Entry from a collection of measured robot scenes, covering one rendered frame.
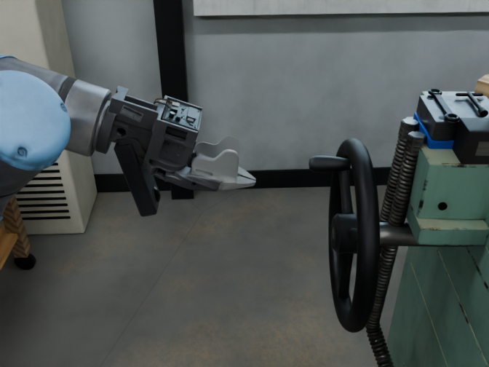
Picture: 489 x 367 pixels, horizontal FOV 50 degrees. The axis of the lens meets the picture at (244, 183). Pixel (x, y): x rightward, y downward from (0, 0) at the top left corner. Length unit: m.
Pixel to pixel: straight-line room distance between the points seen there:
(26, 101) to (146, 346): 1.30
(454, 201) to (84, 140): 0.49
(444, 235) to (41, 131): 0.53
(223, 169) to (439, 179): 0.28
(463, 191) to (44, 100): 0.53
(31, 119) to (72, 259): 1.59
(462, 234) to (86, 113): 0.52
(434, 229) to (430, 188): 0.06
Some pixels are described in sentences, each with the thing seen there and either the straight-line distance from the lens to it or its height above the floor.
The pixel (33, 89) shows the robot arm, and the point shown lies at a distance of 0.52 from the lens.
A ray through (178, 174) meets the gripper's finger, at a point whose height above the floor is 0.96.
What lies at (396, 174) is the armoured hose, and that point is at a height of 0.89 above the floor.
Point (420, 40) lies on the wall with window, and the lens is 2.18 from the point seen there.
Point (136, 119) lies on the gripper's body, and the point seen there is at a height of 1.02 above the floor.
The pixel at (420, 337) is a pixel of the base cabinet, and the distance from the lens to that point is 1.10.
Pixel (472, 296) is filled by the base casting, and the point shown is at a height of 0.75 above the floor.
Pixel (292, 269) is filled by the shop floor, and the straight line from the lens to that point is 1.94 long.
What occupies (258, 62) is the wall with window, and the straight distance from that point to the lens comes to 2.08.
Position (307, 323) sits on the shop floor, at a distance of 1.77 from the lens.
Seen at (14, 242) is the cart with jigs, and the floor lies 0.17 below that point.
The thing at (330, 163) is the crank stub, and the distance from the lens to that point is 0.75.
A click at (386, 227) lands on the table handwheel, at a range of 0.82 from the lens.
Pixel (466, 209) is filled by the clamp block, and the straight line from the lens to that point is 0.78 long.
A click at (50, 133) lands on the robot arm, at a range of 0.51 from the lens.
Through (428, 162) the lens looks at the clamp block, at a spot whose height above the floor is 0.96.
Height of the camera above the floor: 1.32
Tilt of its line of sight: 34 degrees down
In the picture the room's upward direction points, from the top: straight up
